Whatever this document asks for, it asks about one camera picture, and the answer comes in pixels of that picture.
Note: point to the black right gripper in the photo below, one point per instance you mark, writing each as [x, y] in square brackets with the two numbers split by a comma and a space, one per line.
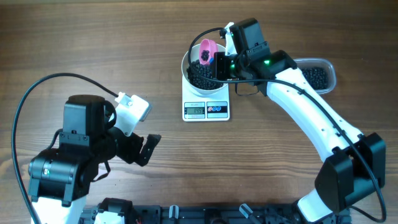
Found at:
[219, 71]

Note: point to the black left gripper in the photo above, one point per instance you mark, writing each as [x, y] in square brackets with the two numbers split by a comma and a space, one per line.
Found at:
[132, 154]

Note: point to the pink scoop with blue handle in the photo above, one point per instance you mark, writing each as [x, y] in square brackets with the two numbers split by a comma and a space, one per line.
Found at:
[207, 51]

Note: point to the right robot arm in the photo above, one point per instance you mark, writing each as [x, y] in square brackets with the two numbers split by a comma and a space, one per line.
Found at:
[353, 163]

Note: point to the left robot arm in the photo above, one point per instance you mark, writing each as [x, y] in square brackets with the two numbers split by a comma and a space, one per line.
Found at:
[94, 131]

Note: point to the white bowl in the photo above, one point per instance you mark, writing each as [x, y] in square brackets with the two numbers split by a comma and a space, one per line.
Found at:
[185, 64]

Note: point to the white digital kitchen scale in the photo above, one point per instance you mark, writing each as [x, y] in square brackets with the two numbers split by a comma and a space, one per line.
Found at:
[204, 105]

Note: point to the black beans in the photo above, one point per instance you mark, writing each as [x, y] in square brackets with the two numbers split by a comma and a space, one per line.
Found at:
[198, 76]

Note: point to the clear plastic bean container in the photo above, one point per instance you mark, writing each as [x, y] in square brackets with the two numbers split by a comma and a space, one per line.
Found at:
[319, 72]

